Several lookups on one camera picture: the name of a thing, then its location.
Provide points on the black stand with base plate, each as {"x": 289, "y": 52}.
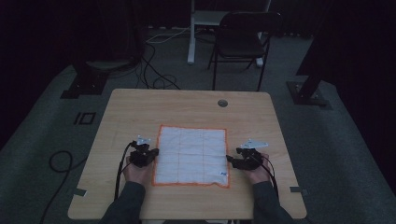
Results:
{"x": 85, "y": 81}
{"x": 308, "y": 91}

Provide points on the grey tape piece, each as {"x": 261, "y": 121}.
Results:
{"x": 295, "y": 189}
{"x": 79, "y": 192}

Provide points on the person's right hand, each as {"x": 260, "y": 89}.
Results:
{"x": 260, "y": 174}

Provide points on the white desk frame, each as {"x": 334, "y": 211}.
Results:
{"x": 199, "y": 21}

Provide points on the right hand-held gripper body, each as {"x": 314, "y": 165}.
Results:
{"x": 250, "y": 155}

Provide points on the white cloth with orange edge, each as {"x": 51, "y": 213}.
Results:
{"x": 191, "y": 155}

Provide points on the person's left hand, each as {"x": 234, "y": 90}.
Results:
{"x": 137, "y": 174}

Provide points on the black folding chair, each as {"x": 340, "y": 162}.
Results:
{"x": 241, "y": 46}

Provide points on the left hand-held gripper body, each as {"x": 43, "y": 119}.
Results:
{"x": 141, "y": 154}

